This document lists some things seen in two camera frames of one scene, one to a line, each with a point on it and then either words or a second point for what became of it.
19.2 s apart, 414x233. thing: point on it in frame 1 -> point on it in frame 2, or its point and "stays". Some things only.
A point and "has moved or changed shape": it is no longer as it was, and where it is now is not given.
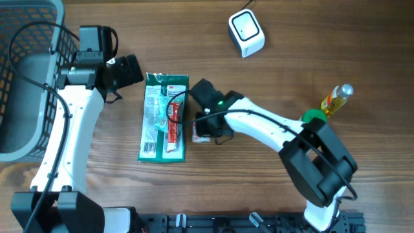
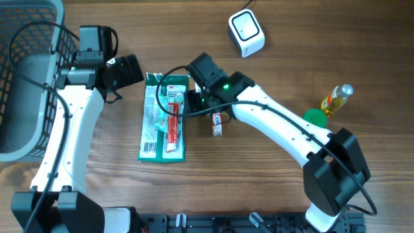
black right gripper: [202, 130] -> [192, 103]
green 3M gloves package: [164, 118] stays
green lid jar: [314, 112] stays
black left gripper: [128, 77] stays
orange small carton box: [195, 138] has moved or changed shape
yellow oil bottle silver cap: [336, 99] stays
